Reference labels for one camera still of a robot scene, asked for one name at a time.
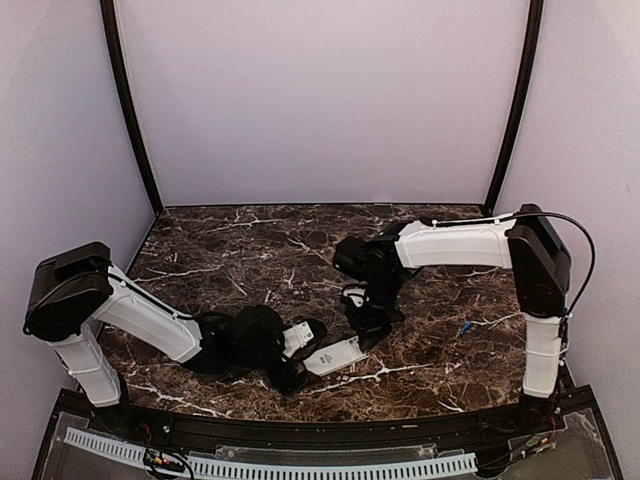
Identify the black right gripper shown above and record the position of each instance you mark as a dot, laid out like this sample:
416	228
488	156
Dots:
369	331

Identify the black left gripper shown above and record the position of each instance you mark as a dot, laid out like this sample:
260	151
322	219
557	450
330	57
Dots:
279	380

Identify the white remote control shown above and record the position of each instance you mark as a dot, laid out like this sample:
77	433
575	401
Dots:
335	357

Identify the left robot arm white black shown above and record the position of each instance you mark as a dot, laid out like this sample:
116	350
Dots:
82	284

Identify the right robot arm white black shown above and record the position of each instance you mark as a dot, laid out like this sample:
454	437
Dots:
524	242

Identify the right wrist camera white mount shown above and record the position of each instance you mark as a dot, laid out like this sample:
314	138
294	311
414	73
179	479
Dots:
354	295

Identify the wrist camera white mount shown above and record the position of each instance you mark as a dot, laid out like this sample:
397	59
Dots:
304	338
354	295

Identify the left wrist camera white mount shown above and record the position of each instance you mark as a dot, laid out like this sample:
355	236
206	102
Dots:
304	338

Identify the black front rail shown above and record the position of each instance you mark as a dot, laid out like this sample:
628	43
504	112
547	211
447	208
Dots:
483	429

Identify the white slotted cable duct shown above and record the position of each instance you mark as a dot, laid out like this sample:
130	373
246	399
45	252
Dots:
233	462

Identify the right black frame post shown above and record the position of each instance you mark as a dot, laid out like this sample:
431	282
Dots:
521	88

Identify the black frame post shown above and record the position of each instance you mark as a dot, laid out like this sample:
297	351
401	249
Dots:
126	101
521	88

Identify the left black frame post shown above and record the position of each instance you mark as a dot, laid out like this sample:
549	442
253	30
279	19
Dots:
126	101

